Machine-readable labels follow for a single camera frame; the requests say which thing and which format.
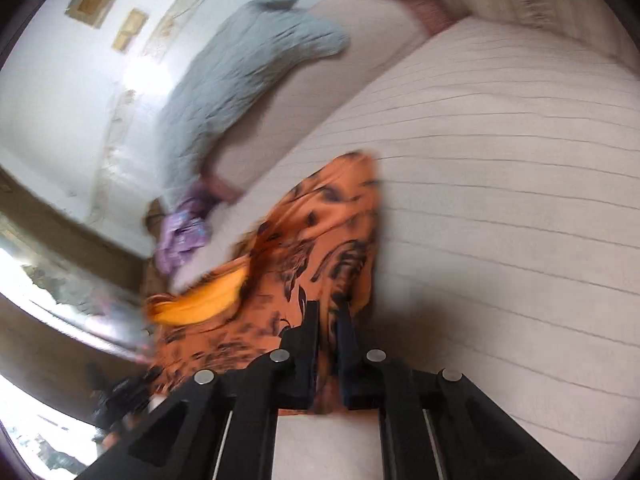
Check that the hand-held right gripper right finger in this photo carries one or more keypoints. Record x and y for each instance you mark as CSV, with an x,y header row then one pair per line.
x,y
350,375

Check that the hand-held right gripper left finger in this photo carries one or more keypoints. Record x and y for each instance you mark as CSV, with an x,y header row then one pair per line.
x,y
305,360

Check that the orange floral blouse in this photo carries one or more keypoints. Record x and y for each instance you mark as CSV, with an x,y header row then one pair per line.
x,y
310,240

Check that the purple floral garment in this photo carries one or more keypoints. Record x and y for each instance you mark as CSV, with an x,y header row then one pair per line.
x,y
182,235

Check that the wooden door with stained glass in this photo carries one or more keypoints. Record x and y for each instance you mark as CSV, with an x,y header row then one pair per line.
x,y
50,230

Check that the brown garment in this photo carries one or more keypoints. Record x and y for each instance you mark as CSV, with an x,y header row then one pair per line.
x,y
155,215

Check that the beige quilted sofa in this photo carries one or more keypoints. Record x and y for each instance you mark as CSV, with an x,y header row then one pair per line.
x,y
500,210

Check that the grey quilted pillow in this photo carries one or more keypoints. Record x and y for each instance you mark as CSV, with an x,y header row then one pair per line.
x,y
235,85

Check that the beige wall switch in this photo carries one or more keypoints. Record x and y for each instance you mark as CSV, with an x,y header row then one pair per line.
x,y
121,41
136,21

